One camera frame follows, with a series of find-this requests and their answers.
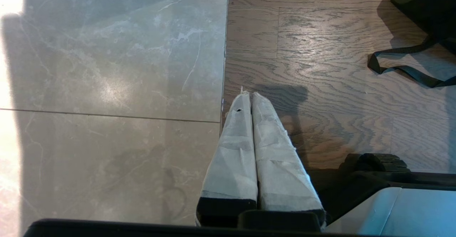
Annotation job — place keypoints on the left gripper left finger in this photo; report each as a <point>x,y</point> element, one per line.
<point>233,165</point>

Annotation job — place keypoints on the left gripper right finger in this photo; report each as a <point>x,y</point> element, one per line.
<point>281,173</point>

